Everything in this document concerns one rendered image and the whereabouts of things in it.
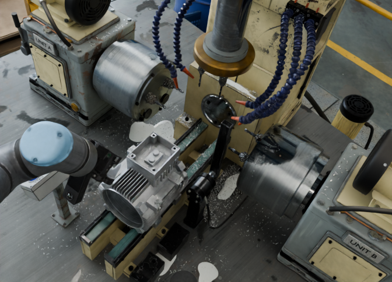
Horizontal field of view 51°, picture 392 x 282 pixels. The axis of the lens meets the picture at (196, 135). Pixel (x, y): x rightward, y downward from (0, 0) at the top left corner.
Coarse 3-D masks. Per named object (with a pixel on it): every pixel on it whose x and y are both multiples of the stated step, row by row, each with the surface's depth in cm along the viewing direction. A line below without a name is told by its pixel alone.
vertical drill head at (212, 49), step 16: (224, 0) 104; (240, 0) 102; (224, 16) 107; (240, 16) 106; (208, 32) 123; (224, 32) 110; (240, 32) 111; (208, 48) 115; (224, 48) 114; (240, 48) 117; (208, 64) 114; (224, 64) 115; (240, 64) 116; (224, 80) 120
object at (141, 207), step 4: (176, 164) 122; (180, 164) 121; (176, 168) 122; (180, 168) 121; (104, 184) 114; (112, 184) 116; (104, 188) 116; (108, 188) 115; (104, 204) 125; (140, 204) 112; (144, 204) 112; (136, 208) 112; (140, 208) 111; (144, 208) 112; (140, 212) 112; (144, 212) 112; (140, 232) 121
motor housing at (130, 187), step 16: (128, 176) 115; (112, 192) 124; (128, 192) 113; (144, 192) 115; (160, 192) 118; (176, 192) 123; (112, 208) 125; (128, 208) 127; (128, 224) 123; (144, 224) 116
